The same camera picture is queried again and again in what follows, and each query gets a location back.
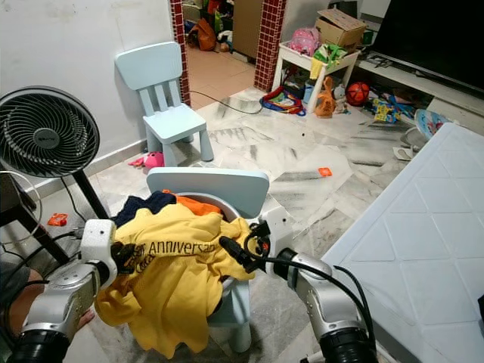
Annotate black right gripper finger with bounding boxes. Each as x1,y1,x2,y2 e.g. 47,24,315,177
217,236,255,273

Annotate yellow printed shirt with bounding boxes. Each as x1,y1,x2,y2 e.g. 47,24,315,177
95,203,262,360

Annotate navy cloth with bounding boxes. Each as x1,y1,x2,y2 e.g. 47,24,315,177
113,191,178,226

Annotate orange cloth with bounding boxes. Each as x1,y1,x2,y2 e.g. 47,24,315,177
174,191,224,219

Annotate light blue plastic chair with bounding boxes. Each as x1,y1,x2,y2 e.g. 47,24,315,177
146,166,271,355
115,42,214,169

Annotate pink toy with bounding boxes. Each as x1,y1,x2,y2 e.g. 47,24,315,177
129,151,166,171

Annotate dark wooden chair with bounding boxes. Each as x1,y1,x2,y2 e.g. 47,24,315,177
0,174,73,265

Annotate black standing fan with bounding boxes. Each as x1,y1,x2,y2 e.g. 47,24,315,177
0,85,103,224

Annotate large pale blue folding table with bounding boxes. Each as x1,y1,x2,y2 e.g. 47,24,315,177
306,121,484,363

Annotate orange toy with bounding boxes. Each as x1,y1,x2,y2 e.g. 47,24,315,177
314,76,339,119

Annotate white slipper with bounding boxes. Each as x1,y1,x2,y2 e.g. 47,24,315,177
393,142,420,161

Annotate red ball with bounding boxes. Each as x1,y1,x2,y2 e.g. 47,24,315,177
346,81,371,107

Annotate white toy shelf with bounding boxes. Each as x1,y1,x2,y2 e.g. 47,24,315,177
275,42,362,114

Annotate colourful picture books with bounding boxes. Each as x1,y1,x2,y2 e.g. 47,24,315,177
371,95,420,126

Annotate red white tiled pillar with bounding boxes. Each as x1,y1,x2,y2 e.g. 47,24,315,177
253,0,288,93
170,0,191,84

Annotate green toy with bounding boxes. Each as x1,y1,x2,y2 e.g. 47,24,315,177
314,43,349,67

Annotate pink bag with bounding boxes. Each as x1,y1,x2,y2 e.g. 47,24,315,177
287,27,322,56

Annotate colourful round toy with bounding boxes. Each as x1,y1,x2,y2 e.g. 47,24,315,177
414,108,451,138

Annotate orange bag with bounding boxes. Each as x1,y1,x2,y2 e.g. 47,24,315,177
194,17,216,52

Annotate brown wooden board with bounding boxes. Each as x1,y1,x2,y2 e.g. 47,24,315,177
231,0,265,60

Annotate white television console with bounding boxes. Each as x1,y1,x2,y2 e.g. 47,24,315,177
357,57,484,129

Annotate brown cardboard box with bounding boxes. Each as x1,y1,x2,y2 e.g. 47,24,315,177
316,8,368,48

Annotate black flat television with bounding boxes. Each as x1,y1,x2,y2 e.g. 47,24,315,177
371,0,484,95

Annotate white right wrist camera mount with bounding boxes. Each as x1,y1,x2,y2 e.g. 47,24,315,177
261,206,296,258

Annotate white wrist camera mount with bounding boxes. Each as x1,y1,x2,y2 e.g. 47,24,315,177
261,206,296,258
79,219,118,284

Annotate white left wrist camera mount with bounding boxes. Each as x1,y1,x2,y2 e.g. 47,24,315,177
79,219,118,284

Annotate colourful strapped bag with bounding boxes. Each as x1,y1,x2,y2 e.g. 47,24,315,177
259,85,307,116

